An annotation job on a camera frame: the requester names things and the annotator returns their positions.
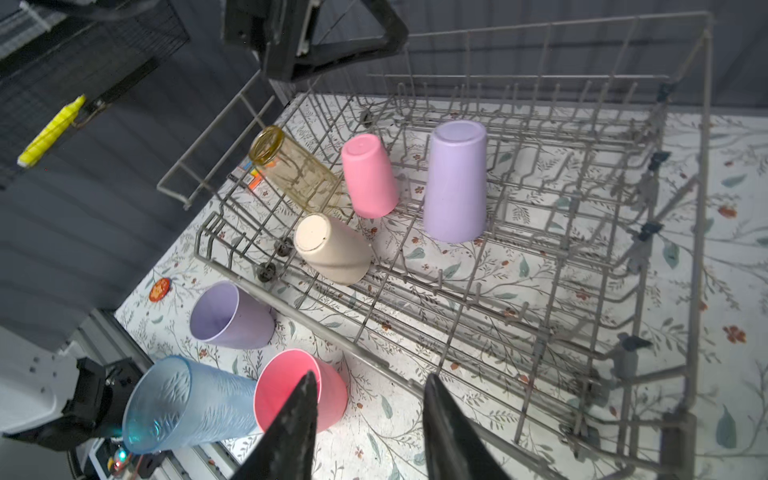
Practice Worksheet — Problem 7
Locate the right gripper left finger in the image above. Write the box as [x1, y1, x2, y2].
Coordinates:
[231, 371, 318, 480]

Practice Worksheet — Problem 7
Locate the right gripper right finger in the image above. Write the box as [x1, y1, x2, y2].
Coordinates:
[423, 374, 509, 480]

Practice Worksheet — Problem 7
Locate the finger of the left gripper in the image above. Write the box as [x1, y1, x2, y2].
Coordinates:
[293, 0, 409, 78]

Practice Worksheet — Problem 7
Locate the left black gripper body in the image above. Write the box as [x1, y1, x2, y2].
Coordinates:
[222, 0, 318, 83]

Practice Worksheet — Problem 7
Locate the pink cup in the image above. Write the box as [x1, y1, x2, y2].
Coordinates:
[341, 133, 399, 219]
[253, 349, 349, 434]

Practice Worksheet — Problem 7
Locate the clear blue cup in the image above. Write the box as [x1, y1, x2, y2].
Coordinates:
[122, 356, 257, 455]

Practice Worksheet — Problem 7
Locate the clear amber glass cup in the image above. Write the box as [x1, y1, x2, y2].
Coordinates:
[248, 126, 341, 212]

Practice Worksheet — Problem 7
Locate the lilac cup front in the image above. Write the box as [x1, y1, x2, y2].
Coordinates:
[423, 120, 487, 244]

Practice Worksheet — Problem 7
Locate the lilac cup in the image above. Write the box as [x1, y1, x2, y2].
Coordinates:
[189, 281, 276, 350]
[423, 120, 487, 244]

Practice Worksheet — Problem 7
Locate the beige cup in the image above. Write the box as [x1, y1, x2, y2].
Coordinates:
[293, 213, 373, 286]

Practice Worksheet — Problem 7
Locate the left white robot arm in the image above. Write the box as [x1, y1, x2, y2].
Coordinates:
[1, 1, 257, 454]

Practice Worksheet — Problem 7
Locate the coloured marker pack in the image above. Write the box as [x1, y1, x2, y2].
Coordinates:
[227, 158, 276, 191]

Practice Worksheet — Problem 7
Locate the lilac cup left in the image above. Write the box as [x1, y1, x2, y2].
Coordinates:
[189, 281, 276, 350]

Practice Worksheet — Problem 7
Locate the yellow marker pen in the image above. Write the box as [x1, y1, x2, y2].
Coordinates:
[17, 95, 86, 169]

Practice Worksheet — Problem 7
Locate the black wire wall basket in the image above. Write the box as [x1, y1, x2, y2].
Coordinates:
[1, 1, 190, 189]

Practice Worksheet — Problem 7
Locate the grey wire dish rack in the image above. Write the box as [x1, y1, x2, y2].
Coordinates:
[194, 10, 714, 479]

